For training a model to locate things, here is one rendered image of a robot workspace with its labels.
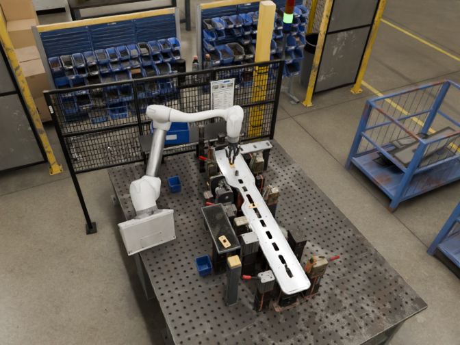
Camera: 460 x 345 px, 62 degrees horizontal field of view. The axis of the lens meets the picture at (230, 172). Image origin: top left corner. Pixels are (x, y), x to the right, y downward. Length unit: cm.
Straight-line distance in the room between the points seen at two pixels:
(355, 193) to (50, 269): 320
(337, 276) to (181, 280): 109
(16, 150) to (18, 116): 42
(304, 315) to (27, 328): 219
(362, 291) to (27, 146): 354
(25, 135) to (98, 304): 195
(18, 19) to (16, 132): 267
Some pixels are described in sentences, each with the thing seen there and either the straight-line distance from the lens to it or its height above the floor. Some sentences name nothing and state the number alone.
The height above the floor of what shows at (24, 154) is 31.
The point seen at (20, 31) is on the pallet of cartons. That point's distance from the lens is 640.
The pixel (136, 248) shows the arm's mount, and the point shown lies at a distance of 287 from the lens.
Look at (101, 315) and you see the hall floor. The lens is 350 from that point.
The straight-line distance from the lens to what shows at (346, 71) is 599.
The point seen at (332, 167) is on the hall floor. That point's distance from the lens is 475.
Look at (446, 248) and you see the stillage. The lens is 412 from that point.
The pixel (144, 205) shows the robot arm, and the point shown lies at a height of 98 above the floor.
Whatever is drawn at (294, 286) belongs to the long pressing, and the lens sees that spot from 240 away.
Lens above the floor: 303
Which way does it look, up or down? 43 degrees down
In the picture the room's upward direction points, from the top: 3 degrees clockwise
